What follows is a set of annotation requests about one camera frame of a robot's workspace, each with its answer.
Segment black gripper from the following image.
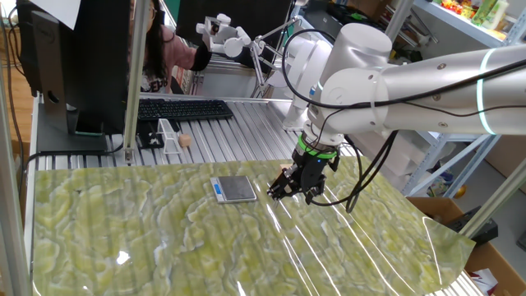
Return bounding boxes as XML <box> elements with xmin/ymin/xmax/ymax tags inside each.
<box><xmin>266</xmin><ymin>148</ymin><xmax>341</xmax><ymax>206</ymax></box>

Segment silver digital pocket scale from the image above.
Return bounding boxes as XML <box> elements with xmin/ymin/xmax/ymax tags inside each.
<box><xmin>210</xmin><ymin>175</ymin><xmax>258</xmax><ymax>205</ymax></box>

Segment green marble pattern mat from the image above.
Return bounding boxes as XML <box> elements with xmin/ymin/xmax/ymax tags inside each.
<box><xmin>31</xmin><ymin>155</ymin><xmax>477</xmax><ymax>296</ymax></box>

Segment white foam blocks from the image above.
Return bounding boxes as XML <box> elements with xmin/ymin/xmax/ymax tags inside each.
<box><xmin>351</xmin><ymin>123</ymin><xmax>431</xmax><ymax>191</ymax></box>

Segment black keyboard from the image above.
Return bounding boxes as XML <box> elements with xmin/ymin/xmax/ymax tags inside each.
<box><xmin>137</xmin><ymin>98</ymin><xmax>235</xmax><ymax>122</ymax></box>

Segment colourful plastic bag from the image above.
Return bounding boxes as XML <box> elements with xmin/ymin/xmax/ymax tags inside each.
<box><xmin>426</xmin><ymin>169</ymin><xmax>455</xmax><ymax>198</ymax></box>

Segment black equipment case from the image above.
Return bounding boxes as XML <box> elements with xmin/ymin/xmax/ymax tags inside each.
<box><xmin>302</xmin><ymin>0</ymin><xmax>391</xmax><ymax>30</ymax></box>

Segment black electronic box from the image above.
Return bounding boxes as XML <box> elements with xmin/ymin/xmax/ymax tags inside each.
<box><xmin>445</xmin><ymin>205</ymin><xmax>500</xmax><ymax>244</ymax></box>

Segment person in pink top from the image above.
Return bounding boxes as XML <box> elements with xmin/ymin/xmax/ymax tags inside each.
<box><xmin>130</xmin><ymin>0</ymin><xmax>213</xmax><ymax>95</ymax></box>

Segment red white packet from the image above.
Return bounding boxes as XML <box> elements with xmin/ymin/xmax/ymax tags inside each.
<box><xmin>468</xmin><ymin>267</ymin><xmax>501</xmax><ymax>296</ymax></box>

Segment brown cardboard box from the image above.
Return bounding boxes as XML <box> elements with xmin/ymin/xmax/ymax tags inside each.
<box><xmin>406</xmin><ymin>196</ymin><xmax>526</xmax><ymax>296</ymax></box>

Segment white metal shelf rack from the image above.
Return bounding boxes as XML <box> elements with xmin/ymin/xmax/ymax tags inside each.
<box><xmin>400</xmin><ymin>0</ymin><xmax>526</xmax><ymax>198</ymax></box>

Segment black Dell monitor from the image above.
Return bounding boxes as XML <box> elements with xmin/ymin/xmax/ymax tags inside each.
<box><xmin>15</xmin><ymin>0</ymin><xmax>132</xmax><ymax>155</ymax></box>

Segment green drink carton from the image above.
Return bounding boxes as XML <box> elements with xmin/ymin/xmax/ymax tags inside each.
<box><xmin>471</xmin><ymin>0</ymin><xmax>499</xmax><ymax>28</ymax></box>

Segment pale green bottle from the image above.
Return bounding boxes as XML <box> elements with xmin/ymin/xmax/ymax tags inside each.
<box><xmin>483</xmin><ymin>0</ymin><xmax>510</xmax><ymax>31</ymax></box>

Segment small white paper note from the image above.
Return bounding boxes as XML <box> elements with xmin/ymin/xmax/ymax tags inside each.
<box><xmin>27</xmin><ymin>0</ymin><xmax>82</xmax><ymax>30</ymax></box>

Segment green wrist adapter ring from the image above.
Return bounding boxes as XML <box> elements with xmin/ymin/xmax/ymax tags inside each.
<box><xmin>298</xmin><ymin>133</ymin><xmax>339</xmax><ymax>160</ymax></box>

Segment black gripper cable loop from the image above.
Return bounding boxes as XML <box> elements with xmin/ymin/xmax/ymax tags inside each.
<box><xmin>310</xmin><ymin>130</ymin><xmax>400</xmax><ymax>214</ymax></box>

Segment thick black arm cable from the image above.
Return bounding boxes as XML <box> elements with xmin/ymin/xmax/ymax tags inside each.
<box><xmin>281</xmin><ymin>28</ymin><xmax>526</xmax><ymax>110</ymax></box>

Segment white haptic handle device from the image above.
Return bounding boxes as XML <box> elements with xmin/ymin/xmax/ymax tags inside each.
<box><xmin>195</xmin><ymin>13</ymin><xmax>303</xmax><ymax>98</ymax></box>

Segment aluminium frame post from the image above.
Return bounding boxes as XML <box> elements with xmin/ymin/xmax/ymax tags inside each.
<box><xmin>459</xmin><ymin>158</ymin><xmax>526</xmax><ymax>240</ymax></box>
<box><xmin>0</xmin><ymin>69</ymin><xmax>33</xmax><ymax>296</ymax></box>
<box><xmin>122</xmin><ymin>0</ymin><xmax>151</xmax><ymax>164</ymax></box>

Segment black monitor cable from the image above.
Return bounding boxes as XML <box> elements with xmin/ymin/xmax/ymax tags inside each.
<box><xmin>18</xmin><ymin>141</ymin><xmax>125</xmax><ymax>197</ymax></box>

